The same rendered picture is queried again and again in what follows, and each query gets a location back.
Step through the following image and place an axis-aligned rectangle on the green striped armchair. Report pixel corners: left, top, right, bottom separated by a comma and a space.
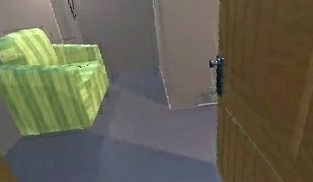
0, 19, 116, 141

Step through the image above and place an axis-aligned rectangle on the brown wooden room door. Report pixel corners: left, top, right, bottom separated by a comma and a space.
195, 0, 313, 182

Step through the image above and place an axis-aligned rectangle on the black door handle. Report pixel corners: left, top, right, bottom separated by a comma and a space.
207, 54, 231, 98

